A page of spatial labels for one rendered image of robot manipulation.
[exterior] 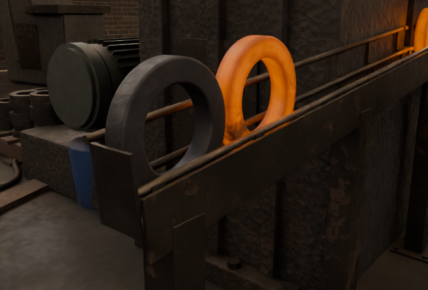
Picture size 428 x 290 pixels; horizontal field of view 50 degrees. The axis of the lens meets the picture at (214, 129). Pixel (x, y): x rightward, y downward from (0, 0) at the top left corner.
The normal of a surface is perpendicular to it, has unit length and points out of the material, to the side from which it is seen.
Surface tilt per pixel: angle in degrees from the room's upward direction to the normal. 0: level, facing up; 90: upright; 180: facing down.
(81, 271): 0
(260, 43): 90
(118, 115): 70
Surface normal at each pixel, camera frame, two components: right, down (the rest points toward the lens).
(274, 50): 0.76, 0.16
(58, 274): 0.00, -0.97
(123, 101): -0.55, -0.35
